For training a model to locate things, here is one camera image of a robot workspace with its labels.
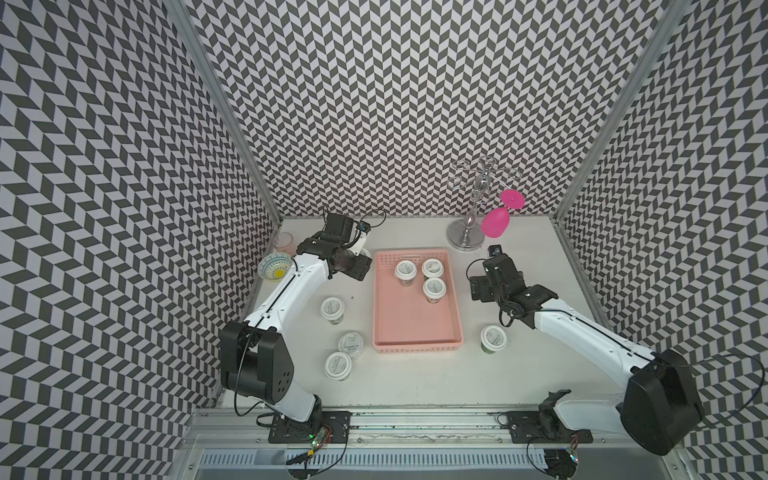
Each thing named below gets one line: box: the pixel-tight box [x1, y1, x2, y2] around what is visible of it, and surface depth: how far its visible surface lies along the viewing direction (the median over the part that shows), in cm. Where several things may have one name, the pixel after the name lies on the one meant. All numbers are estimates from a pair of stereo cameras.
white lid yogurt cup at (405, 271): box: [394, 260, 417, 287], surface depth 96 cm
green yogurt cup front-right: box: [480, 325, 508, 354], surface depth 82 cm
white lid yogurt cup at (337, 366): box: [324, 352, 352, 381], surface depth 77 cm
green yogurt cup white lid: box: [421, 258, 444, 278], surface depth 98 cm
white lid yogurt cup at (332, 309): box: [320, 297, 345, 325], surface depth 88 cm
